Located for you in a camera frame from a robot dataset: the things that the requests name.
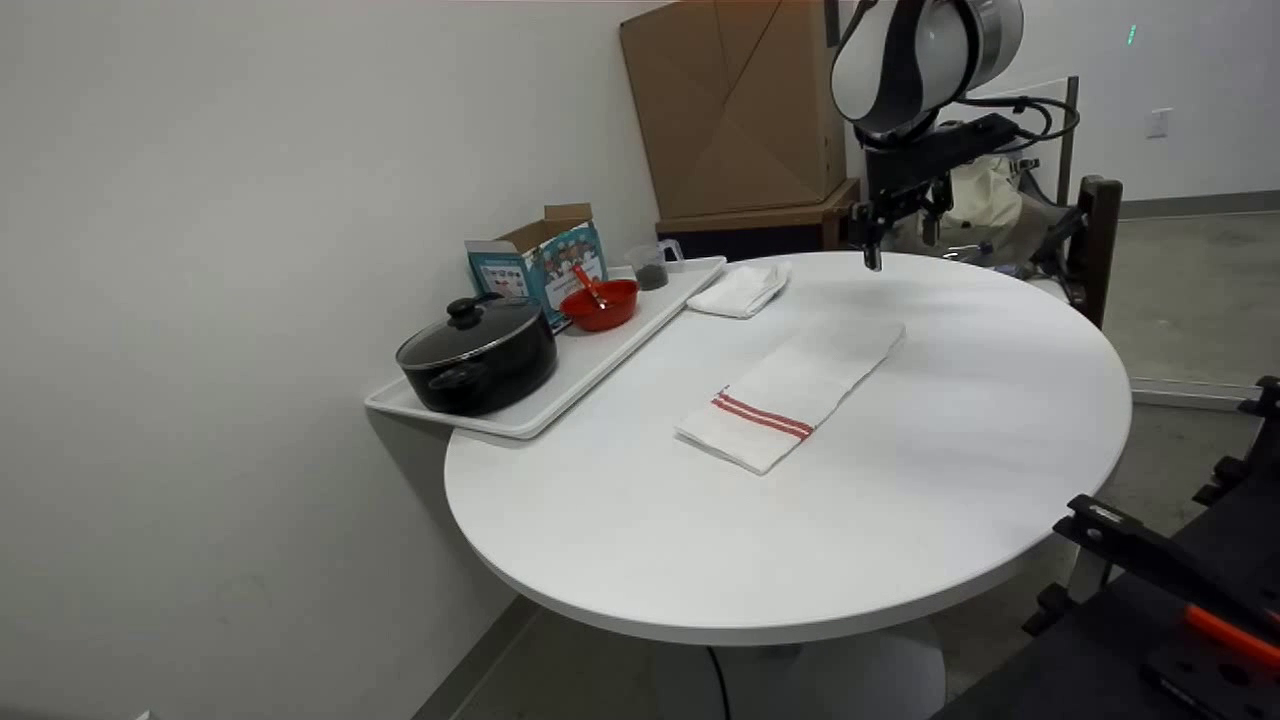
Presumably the white rectangular tray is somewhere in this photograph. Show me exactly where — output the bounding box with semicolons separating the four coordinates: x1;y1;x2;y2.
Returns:
363;255;728;440

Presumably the large brown cardboard sheet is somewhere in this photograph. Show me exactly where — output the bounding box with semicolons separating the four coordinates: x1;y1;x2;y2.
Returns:
621;0;847;220

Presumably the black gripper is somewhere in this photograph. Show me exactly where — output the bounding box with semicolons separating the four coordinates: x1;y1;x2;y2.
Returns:
855;157;954;271

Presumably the black cooking pot with lid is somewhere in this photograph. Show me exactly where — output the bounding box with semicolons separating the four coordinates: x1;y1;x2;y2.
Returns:
397;293;556;415

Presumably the small folded white cloth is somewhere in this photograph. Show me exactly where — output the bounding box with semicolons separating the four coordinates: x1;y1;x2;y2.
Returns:
687;263;788;319

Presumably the red bowl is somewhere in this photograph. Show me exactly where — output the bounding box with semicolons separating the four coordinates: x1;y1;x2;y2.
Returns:
562;282;635;332

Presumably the white towel with red stripes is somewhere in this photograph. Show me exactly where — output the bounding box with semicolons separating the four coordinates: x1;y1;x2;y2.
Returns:
678;319;903;476

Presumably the beige cloth bundle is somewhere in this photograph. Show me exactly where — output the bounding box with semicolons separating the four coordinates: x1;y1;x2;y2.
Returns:
941;157;1062;263

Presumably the round white table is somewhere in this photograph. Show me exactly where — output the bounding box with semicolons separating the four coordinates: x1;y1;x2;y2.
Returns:
440;248;1135;651

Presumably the colourful cardboard box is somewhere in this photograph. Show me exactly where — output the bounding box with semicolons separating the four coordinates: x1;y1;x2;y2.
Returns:
467;204;608;328

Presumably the small grey cup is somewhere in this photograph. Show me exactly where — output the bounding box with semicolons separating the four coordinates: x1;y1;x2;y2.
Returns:
635;263;667;293

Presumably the dark wooden side table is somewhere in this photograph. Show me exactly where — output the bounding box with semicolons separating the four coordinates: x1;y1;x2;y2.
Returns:
656;181;859;259

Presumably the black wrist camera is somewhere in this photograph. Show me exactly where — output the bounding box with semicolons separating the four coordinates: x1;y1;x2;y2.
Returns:
867;116;1022;185

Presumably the black clamp with orange handle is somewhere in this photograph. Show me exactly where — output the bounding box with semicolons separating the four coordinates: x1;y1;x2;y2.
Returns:
1051;496;1280;674

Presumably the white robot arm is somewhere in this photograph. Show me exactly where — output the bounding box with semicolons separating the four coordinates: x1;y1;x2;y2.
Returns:
827;0;1023;271

